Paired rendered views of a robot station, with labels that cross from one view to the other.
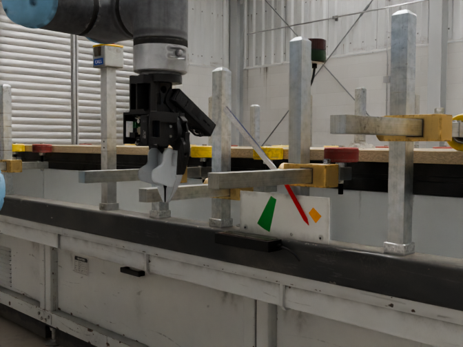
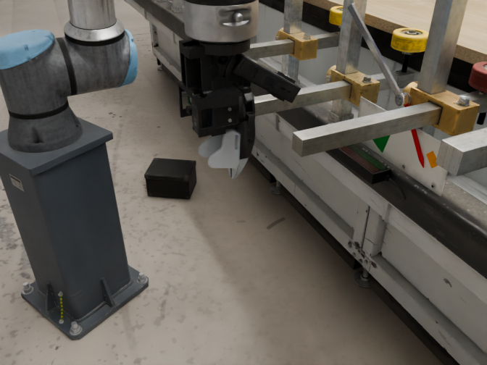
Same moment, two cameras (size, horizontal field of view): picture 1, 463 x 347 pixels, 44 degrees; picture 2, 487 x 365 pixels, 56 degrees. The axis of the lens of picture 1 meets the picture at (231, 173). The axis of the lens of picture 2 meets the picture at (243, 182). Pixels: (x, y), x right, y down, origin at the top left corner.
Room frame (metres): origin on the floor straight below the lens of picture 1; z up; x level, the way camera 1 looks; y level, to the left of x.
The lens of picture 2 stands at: (0.43, -0.11, 1.19)
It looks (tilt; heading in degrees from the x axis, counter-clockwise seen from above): 33 degrees down; 20
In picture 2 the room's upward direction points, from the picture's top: straight up
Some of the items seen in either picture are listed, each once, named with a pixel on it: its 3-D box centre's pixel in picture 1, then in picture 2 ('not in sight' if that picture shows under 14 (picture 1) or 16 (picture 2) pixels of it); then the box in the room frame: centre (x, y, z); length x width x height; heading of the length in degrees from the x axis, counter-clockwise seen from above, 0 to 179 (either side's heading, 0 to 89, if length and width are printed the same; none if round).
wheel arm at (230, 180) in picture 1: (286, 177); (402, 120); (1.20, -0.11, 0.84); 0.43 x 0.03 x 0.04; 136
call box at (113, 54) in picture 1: (108, 57); not in sight; (1.83, 0.39, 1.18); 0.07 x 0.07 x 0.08; 46
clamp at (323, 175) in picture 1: (307, 174); (438, 106); (1.28, -0.17, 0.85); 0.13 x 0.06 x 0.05; 46
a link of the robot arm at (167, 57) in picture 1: (162, 62); (222, 19); (0.96, 0.12, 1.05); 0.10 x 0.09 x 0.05; 47
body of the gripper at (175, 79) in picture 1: (157, 111); (217, 83); (0.96, 0.12, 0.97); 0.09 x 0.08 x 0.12; 137
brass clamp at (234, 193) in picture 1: (227, 188); (351, 84); (1.46, 0.01, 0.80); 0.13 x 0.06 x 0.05; 46
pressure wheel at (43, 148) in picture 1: (42, 156); not in sight; (2.42, 0.80, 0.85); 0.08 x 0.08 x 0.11
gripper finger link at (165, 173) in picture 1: (165, 175); (226, 158); (0.95, 0.11, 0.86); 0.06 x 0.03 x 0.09; 137
